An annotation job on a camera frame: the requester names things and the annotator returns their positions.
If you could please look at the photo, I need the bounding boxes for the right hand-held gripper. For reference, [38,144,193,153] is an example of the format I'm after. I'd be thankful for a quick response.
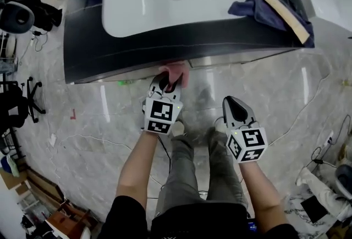
[222,96,269,164]

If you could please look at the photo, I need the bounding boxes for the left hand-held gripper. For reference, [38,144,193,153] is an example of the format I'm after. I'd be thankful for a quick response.
[142,74,184,136]

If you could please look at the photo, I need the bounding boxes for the pink cloth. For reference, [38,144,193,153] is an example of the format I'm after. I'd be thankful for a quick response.
[158,63,190,89]

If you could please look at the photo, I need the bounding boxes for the person's left forearm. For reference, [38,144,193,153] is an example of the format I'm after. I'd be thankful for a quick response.
[115,132,160,207]

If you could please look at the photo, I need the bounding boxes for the person's right forearm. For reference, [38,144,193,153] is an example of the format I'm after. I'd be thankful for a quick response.
[238,160,283,235]

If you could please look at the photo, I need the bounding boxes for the black top vanity cabinet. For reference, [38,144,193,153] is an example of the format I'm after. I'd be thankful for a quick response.
[63,0,316,84]

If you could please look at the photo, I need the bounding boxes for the dark blue cloth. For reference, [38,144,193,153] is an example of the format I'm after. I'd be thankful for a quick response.
[227,0,316,48]

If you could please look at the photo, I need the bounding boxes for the person's right shoe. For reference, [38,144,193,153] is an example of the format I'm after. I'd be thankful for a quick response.
[213,122,228,134]

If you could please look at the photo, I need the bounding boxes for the person's shoe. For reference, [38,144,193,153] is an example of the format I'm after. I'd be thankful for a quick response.
[213,122,228,134]
[170,119,185,137]

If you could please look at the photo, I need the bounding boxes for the person's left shoe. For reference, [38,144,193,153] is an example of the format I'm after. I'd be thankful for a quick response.
[170,119,185,137]

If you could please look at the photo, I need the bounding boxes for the person's grey trousers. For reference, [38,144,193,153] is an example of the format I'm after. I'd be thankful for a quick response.
[155,127,250,216]

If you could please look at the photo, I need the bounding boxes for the white power strip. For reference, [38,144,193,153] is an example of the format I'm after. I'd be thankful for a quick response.
[323,130,335,146]

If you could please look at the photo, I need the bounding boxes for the black waist device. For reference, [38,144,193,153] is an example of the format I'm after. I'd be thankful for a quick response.
[246,220,259,233]

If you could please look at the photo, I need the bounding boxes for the white fabric bundle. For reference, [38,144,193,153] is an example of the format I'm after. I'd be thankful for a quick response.
[295,166,352,222]

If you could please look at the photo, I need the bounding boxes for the marble pattern table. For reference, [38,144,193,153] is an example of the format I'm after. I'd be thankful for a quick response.
[283,196,352,239]

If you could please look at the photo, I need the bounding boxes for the beige wooden strip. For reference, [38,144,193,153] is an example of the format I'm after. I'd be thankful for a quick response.
[245,0,311,45]

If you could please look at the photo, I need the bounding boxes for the black flat pad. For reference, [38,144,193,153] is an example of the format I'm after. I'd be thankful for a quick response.
[300,195,328,224]

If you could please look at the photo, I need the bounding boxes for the white shell chair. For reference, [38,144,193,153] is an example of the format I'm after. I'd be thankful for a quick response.
[334,163,352,197]
[0,2,35,34]

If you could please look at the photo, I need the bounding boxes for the person's black shirt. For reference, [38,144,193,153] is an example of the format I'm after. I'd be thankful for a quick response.
[97,195,300,239]

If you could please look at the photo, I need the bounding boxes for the black office chair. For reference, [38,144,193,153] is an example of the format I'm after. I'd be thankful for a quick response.
[0,77,47,134]

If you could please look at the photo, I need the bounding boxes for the reddish brown box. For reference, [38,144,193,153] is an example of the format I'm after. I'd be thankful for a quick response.
[45,204,91,239]

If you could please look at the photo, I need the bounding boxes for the white floor cable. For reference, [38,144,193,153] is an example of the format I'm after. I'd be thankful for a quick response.
[59,133,166,186]
[268,67,331,148]

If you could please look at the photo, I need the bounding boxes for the black power cable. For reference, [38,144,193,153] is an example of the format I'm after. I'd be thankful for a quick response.
[312,114,352,167]

